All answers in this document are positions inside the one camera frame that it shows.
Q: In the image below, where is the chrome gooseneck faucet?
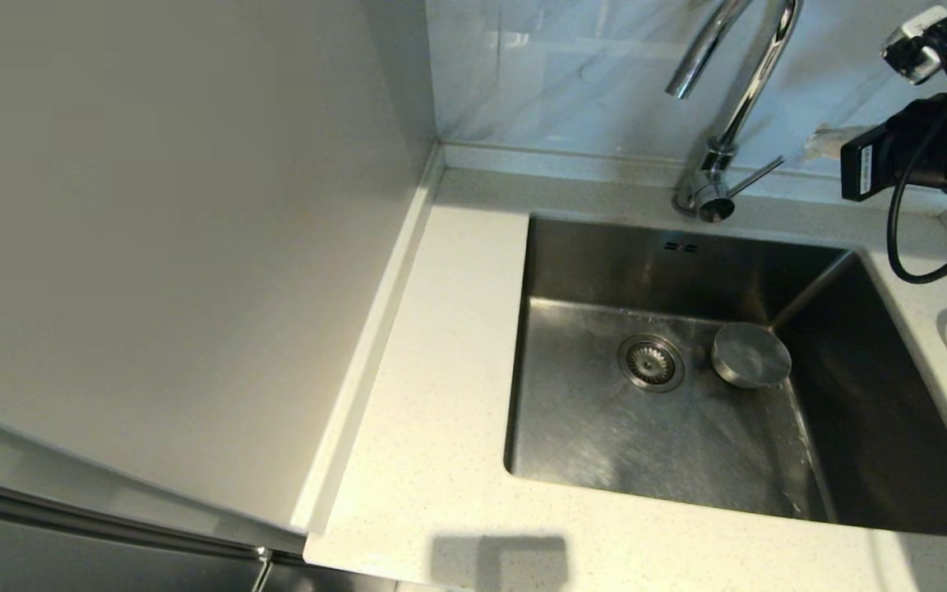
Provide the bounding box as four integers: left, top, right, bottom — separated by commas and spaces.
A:
665, 0, 804, 224

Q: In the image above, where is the grey ceramic bowl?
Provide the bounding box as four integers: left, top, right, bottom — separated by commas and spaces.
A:
710, 321, 793, 391

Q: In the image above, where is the stainless steel sink basin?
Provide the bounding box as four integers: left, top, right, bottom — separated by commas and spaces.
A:
504, 215, 947, 539

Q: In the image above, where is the round metal drain strainer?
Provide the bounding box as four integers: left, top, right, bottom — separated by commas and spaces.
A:
617, 334, 686, 394

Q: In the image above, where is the tall white side panel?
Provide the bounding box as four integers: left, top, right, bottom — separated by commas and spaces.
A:
0, 0, 446, 532

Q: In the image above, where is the stainless steel refrigerator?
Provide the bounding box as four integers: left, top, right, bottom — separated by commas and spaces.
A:
0, 399, 397, 592

